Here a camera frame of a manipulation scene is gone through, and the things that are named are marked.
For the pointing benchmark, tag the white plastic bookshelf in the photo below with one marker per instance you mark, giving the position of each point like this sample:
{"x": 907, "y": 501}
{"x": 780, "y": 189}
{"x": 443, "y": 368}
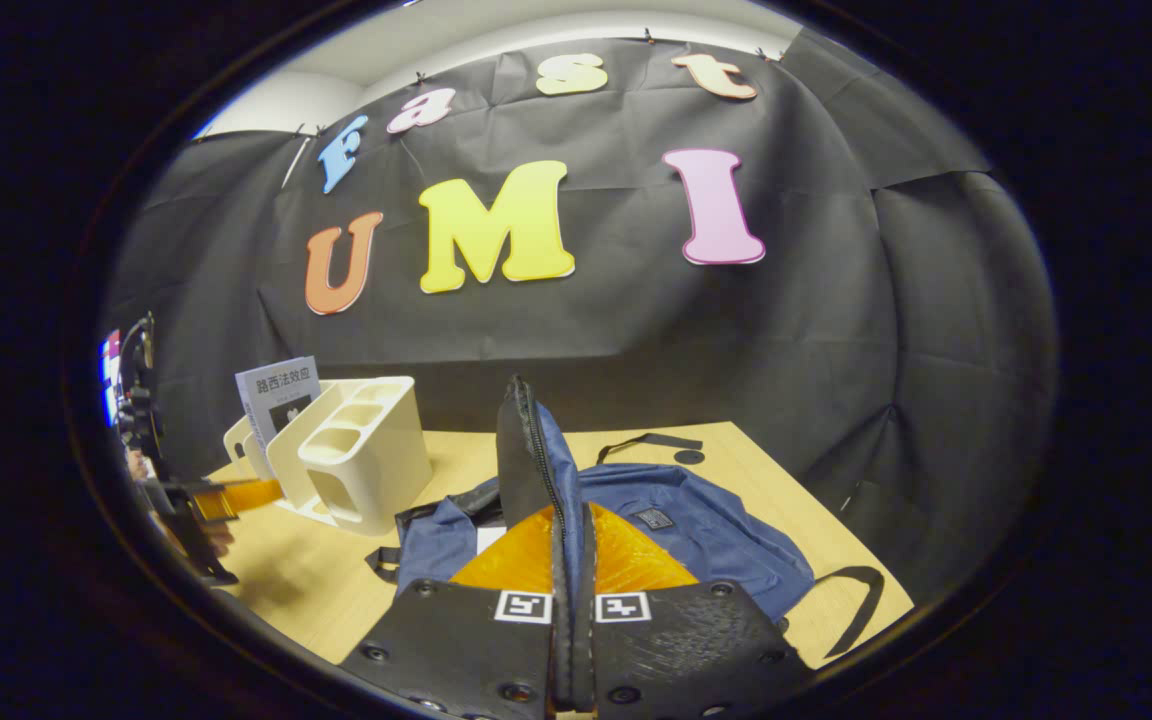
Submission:
{"x": 376, "y": 470}

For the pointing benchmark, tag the blue schoolbag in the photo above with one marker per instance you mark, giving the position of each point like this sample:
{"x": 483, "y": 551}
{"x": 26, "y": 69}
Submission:
{"x": 696, "y": 520}

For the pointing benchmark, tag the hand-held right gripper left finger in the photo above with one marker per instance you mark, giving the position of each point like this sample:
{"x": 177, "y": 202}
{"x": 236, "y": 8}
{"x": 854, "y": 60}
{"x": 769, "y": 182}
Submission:
{"x": 456, "y": 650}

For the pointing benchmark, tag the black backdrop cloth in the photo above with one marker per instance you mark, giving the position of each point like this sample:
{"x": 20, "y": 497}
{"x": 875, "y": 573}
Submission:
{"x": 786, "y": 350}

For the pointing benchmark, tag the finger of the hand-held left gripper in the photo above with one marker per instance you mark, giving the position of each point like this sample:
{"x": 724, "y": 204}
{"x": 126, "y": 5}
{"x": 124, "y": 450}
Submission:
{"x": 201, "y": 550}
{"x": 176, "y": 498}

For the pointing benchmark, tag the black round table grommet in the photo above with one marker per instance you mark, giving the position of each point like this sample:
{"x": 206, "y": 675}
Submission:
{"x": 688, "y": 457}

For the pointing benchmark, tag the printed background poster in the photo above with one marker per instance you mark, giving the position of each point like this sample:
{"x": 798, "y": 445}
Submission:
{"x": 109, "y": 375}

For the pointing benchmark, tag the blue-grey cover book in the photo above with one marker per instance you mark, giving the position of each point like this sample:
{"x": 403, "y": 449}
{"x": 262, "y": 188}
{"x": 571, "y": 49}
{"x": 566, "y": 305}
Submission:
{"x": 276, "y": 385}

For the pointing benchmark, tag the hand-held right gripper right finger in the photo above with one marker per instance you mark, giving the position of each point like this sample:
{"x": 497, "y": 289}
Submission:
{"x": 686, "y": 650}

